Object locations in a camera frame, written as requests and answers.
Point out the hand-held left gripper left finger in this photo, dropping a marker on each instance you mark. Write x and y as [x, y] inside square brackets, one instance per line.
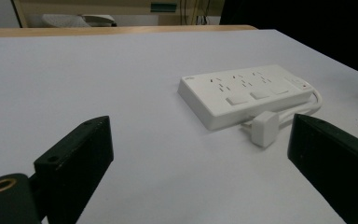
[74, 168]

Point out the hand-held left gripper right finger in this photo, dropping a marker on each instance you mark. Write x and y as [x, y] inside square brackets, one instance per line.
[332, 155]

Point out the white power plug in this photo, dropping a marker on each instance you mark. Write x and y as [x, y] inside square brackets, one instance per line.
[264, 129]

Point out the white power strip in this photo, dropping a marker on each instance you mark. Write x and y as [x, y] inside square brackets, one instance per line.
[245, 93]

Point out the wooden desk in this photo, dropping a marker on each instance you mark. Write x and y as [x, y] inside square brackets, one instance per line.
[105, 30]

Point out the grey office chair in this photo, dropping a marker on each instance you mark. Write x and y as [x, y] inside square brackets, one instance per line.
[77, 20]

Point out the green label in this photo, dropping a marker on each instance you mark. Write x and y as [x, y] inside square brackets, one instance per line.
[163, 6]

